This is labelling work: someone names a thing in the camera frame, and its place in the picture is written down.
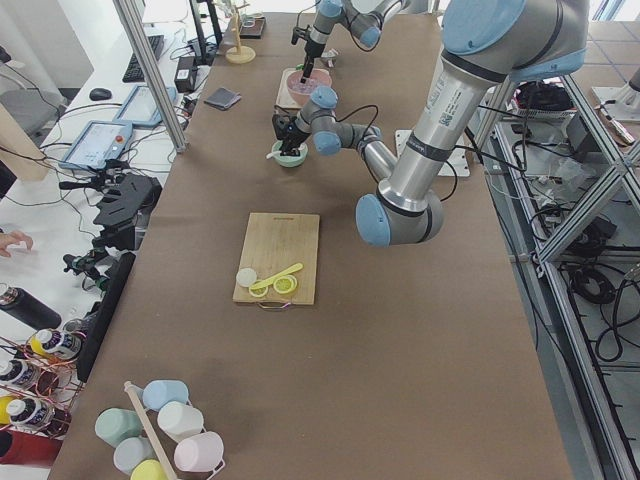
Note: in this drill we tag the grey cup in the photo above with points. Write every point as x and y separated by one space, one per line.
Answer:
131 452

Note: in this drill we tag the mint green bowl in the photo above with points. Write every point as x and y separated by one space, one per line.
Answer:
290 161

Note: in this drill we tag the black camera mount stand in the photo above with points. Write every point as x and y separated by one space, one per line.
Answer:
128 199

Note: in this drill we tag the lemon slice near bun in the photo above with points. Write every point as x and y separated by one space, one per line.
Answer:
259 289

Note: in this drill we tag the white wire cup rack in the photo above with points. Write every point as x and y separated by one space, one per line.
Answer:
170 469

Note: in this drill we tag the black foam bar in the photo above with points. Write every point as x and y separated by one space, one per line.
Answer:
98 330

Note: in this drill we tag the pink bowl of ice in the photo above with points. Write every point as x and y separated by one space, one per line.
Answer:
301 92

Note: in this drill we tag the cream serving tray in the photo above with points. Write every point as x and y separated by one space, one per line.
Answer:
284 99

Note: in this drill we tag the teach pendant tablet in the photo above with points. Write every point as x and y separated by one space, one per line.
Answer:
139 109
98 143

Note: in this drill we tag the yellow plastic knife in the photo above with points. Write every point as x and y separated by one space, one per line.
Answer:
270 280

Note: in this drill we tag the pink cup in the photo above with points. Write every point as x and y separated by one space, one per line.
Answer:
203 452

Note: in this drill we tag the aluminium frame post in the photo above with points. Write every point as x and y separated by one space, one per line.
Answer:
131 21

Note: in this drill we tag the oolong tea bottle near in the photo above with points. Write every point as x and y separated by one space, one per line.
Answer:
29 413

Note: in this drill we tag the lemon slice near handle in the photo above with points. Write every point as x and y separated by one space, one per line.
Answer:
285 284

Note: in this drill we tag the mint green cup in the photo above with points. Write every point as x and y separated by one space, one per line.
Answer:
115 425

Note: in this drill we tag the near teach pendant tablet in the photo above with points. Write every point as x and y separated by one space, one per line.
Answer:
98 143

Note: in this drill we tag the wooden mug tree stand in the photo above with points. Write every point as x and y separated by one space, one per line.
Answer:
238 53

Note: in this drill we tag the yellow cup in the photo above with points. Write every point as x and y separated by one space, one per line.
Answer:
149 469

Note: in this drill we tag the black computer mouse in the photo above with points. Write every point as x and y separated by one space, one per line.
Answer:
100 94

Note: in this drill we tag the light blue cup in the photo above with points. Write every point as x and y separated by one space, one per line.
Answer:
158 393

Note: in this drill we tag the seated person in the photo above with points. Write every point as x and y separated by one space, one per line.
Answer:
14 238

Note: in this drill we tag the white cup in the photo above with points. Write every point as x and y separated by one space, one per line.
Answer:
180 421

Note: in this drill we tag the black thermos bottle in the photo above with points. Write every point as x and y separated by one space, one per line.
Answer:
26 308

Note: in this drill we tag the oolong tea bottle far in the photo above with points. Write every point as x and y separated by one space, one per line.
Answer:
62 345

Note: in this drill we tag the oolong tea bottle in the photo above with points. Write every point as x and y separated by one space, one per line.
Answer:
21 374
29 413
62 345

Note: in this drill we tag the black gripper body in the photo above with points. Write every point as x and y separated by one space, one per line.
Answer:
313 51
295 136

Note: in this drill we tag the oolong tea bottle middle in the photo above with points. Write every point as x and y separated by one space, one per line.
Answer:
21 374

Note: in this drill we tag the grey folded cloth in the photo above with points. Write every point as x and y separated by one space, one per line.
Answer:
223 99

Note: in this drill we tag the copper wire bottle rack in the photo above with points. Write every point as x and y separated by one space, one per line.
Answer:
62 399

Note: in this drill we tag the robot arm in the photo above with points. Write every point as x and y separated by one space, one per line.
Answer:
484 44
365 29

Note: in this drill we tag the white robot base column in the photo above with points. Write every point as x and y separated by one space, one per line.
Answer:
456 165

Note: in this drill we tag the far teach pendant tablet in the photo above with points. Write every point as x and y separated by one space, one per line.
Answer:
139 109

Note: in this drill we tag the wooden cutting board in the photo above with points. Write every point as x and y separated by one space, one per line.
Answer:
273 243

